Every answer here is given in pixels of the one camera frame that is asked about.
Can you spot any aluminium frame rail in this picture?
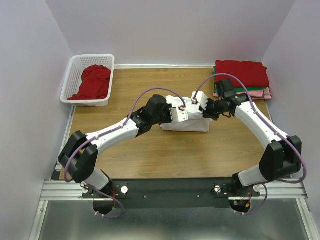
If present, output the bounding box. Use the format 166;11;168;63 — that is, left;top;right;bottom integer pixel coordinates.
27;107;320;240

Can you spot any folded pink t-shirt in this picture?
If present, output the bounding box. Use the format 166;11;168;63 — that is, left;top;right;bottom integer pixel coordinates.
213;87;272;100

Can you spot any folded green t-shirt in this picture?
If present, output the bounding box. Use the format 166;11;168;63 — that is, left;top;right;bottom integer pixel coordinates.
212;66;267;98

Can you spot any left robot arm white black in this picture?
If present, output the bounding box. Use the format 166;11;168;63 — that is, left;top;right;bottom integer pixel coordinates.
58;94;174;198

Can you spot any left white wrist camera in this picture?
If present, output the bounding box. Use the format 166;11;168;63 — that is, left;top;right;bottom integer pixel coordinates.
169;105;189;123

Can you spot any white t-shirt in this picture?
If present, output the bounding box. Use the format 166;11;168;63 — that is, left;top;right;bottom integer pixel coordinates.
160;97;212;133

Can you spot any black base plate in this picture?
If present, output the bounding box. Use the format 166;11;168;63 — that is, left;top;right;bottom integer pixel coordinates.
82;177;260;214

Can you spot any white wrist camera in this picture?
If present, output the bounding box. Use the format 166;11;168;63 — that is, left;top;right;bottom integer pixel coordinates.
169;105;189;123
191;91;209;113

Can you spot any white plastic laundry basket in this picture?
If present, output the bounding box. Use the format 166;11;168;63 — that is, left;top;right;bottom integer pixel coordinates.
60;54;115;107

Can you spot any folded dark red t-shirt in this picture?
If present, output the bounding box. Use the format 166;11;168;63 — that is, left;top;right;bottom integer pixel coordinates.
215;60;270;88

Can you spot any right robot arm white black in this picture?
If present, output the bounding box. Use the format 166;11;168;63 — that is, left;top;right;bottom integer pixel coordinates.
192;78;304;196

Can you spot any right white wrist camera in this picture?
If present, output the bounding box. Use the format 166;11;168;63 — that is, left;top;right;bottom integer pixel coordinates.
191;91;209;113

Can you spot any crumpled dark red t-shirt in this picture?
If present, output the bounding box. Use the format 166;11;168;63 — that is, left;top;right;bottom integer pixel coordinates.
68;65;111;101

